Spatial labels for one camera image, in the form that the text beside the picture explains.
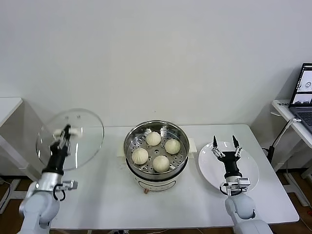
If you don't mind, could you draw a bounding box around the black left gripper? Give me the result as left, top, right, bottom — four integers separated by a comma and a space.
43, 124, 72, 174

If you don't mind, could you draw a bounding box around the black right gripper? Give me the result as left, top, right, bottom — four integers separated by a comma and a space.
211, 135, 244, 178

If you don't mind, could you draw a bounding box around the round glass lid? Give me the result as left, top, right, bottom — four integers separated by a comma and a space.
36, 108, 105, 171

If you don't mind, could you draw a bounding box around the white steamed baozi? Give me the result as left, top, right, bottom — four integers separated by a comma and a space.
145, 131, 161, 146
132, 147, 149, 165
152, 155, 170, 173
165, 138, 181, 155

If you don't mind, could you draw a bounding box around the stainless steel steamer basket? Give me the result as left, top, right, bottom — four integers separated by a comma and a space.
123, 120, 190, 174

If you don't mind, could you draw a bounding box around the white round plate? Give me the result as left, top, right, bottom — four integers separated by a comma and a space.
197, 141, 260, 195

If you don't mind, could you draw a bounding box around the empty white side table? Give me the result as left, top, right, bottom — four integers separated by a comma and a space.
0, 97, 51, 215

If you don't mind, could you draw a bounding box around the white side table with laptop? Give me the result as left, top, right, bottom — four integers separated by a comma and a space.
272, 99, 312, 208

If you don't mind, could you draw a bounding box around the dark laptop computer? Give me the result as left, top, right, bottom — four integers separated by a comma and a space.
288, 62, 312, 135

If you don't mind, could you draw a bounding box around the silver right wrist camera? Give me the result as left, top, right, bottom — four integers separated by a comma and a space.
235, 177, 251, 188

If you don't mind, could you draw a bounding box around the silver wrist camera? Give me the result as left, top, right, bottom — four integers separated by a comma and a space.
235, 177, 251, 188
57, 179, 78, 192

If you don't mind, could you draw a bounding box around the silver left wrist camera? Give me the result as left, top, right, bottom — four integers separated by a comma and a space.
57, 179, 78, 192

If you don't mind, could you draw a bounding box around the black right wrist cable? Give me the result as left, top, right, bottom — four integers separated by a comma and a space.
219, 181, 232, 196

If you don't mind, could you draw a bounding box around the white cable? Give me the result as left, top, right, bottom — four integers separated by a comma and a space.
274, 118, 302, 147

